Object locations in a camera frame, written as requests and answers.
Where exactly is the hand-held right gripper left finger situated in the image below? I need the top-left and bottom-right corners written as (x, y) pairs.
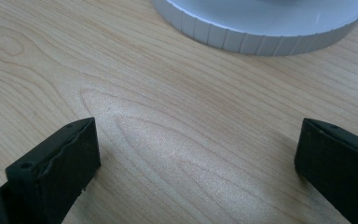
top-left (0, 117), bottom-right (102, 224)

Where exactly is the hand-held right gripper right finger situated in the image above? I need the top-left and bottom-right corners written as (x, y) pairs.
top-left (294, 118), bottom-right (358, 224)

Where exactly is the white round ribbed plate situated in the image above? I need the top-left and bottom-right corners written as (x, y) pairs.
top-left (150, 0), bottom-right (358, 57)

